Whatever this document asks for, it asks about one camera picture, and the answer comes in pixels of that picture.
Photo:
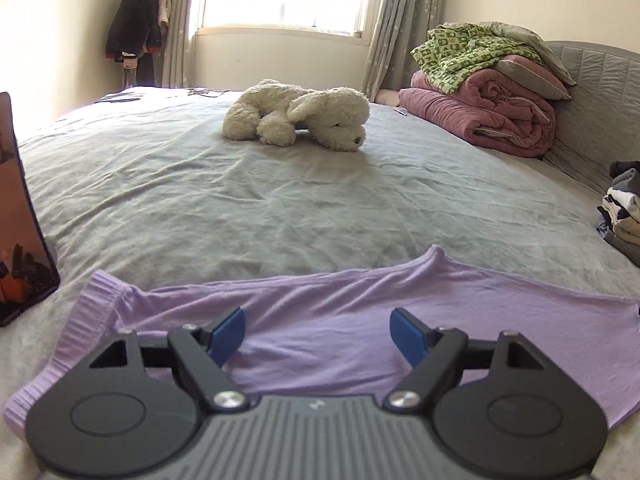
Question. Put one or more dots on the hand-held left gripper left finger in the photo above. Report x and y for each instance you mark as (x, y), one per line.
(227, 335)

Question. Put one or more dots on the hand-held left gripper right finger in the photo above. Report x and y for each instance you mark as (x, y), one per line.
(410, 335)

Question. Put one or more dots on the purple pants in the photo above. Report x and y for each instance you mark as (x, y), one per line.
(350, 300)

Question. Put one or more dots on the black smartphone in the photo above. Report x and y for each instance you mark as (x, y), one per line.
(20, 235)

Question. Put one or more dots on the small black folded garment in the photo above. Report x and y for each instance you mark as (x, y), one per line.
(607, 215)

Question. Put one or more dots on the white plush dog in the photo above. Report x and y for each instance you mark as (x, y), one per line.
(320, 115)

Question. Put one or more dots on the pink folded quilt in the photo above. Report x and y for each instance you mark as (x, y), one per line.
(500, 115)

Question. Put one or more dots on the beige folded garment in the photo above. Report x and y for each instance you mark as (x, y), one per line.
(629, 232)

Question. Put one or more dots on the white folded garment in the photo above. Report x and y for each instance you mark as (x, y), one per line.
(627, 202)

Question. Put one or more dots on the dark flat object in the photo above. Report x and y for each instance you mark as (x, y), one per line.
(117, 97)

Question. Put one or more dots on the dark grey folded garment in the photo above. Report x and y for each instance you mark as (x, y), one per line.
(630, 182)

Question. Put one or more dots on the green patterned blanket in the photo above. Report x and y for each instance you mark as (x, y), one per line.
(460, 55)

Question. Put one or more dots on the grey quilted headboard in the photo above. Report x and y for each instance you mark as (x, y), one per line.
(600, 100)

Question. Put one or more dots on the grey star curtain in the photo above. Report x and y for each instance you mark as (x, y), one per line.
(177, 25)
(400, 25)

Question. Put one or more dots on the dark hanging jacket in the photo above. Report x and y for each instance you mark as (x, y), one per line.
(132, 20)

